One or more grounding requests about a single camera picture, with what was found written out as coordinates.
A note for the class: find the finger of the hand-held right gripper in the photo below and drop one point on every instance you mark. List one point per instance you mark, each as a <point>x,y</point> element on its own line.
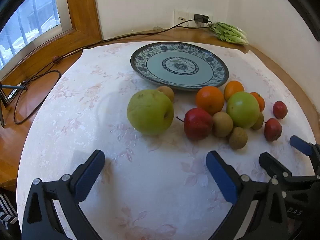
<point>301,145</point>
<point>272,163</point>

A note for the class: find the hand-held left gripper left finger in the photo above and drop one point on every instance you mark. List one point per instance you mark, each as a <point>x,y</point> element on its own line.
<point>91,175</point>

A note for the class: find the small red apple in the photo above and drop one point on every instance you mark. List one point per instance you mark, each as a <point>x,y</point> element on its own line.
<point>273,129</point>
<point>280,109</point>

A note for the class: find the blue patterned ceramic plate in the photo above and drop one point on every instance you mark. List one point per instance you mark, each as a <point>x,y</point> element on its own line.
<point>178,66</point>

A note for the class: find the large yellow-green apple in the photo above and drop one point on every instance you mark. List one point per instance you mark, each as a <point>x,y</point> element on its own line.
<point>150,112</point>

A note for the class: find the white power wall socket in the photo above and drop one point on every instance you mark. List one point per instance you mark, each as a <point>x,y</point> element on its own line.
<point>200,25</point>

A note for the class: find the window glass pane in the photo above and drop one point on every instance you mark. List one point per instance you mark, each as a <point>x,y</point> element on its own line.
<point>37,10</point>

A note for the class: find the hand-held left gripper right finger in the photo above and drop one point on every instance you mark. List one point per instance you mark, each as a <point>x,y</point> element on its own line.
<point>221,177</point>

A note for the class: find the black charger plug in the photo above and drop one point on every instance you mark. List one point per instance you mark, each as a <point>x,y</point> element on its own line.
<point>201,18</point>

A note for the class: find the small tangerine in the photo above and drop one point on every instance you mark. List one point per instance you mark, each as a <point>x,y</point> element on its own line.
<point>260,101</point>

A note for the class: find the yellowish orange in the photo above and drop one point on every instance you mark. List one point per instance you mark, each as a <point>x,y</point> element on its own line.
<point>233,88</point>

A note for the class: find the striped cloth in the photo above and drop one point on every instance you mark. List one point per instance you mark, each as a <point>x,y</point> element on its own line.
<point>7,212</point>

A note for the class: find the bagged green lettuce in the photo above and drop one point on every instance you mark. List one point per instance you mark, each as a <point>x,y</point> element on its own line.
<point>228,33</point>

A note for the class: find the small tripod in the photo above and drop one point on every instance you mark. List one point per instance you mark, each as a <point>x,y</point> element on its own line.
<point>12,87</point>

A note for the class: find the round green apple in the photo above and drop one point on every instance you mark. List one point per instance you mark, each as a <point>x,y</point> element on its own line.
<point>242,110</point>

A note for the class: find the white floral tablecloth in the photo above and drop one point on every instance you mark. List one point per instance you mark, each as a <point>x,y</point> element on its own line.
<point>150,170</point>

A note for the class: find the small brown kiwi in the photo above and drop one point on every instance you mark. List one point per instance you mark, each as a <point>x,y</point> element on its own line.
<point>259,123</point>
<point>222,124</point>
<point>167,92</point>
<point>238,138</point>

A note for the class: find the reddish orange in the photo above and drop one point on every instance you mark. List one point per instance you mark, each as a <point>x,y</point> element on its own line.
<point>209,100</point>

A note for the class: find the large red apple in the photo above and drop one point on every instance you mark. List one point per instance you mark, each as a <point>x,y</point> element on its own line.
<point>198,125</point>

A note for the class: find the wooden window frame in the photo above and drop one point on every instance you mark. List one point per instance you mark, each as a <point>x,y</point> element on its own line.
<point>82,17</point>

